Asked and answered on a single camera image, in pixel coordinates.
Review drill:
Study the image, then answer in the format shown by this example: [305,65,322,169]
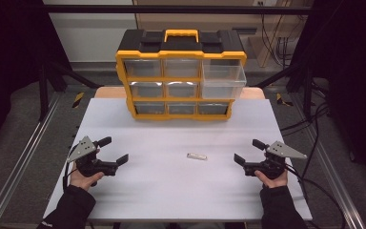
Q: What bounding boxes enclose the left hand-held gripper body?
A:
[67,135,119,178]

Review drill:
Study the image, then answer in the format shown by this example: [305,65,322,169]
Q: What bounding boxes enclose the person's right hand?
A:
[254,169,289,190]

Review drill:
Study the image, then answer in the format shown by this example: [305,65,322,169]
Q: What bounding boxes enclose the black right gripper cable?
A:
[285,163,348,229]

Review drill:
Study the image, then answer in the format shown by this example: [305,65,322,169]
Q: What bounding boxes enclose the set of small clear drawers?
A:
[122,58,230,116]

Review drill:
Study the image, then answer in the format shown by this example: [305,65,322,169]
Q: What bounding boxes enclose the black curtain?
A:
[294,0,366,195]
[0,0,72,158]

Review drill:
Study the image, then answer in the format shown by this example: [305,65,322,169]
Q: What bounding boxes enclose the aluminium frame rail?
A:
[289,94,366,229]
[0,92,62,229]

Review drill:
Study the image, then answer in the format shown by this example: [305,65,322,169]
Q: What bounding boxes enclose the black horizontal frame bar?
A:
[42,4,313,15]

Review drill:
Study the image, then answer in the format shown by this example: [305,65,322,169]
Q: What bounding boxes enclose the black metal frame strut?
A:
[38,60,104,122]
[253,63,315,120]

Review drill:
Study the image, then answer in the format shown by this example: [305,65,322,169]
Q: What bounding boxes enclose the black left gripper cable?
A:
[62,143,81,193]

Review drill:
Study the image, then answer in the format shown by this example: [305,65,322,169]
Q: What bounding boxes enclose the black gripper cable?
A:
[285,163,348,229]
[62,143,81,193]

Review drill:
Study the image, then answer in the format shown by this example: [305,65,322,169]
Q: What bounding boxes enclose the yellow black drawer organizer cabinet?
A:
[114,29,248,121]

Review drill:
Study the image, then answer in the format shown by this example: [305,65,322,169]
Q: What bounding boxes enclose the black floor cables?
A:
[279,100,332,137]

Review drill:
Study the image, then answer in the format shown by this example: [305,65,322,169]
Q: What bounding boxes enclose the small silver flat stick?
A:
[186,152,209,161]

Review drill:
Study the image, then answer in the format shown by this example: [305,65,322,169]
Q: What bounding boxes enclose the yellow black hazard tape strip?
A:
[71,92,86,110]
[275,93,295,108]

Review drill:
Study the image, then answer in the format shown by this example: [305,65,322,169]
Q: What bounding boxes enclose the person's left hand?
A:
[69,160,106,192]

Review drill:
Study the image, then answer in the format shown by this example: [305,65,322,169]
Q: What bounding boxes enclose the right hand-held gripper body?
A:
[243,140,309,180]

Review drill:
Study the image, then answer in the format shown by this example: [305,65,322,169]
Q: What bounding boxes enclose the large clear plastic drawer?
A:
[200,59,248,100]

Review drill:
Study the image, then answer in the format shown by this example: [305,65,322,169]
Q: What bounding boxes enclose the bundle of hanging black cables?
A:
[259,13,301,69]

